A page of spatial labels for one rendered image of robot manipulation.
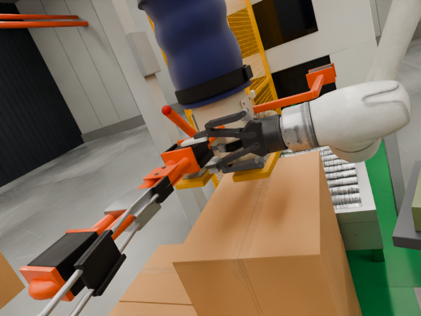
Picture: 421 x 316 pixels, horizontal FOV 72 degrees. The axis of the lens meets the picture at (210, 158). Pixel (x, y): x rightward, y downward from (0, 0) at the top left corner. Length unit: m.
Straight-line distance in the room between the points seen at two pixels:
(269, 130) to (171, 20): 0.38
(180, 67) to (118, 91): 12.00
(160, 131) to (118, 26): 0.79
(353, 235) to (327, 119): 1.01
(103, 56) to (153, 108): 10.64
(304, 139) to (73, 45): 13.31
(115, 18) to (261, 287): 1.97
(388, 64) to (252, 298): 0.65
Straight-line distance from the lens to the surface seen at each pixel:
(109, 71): 12.83
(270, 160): 0.78
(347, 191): 1.73
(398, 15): 0.73
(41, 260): 0.46
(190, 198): 2.48
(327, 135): 0.56
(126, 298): 1.57
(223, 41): 0.80
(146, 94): 2.28
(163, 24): 0.81
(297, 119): 0.56
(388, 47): 0.74
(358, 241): 1.52
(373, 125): 0.55
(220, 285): 0.86
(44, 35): 14.65
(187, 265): 0.85
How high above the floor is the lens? 1.41
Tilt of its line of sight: 17 degrees down
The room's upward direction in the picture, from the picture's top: 21 degrees counter-clockwise
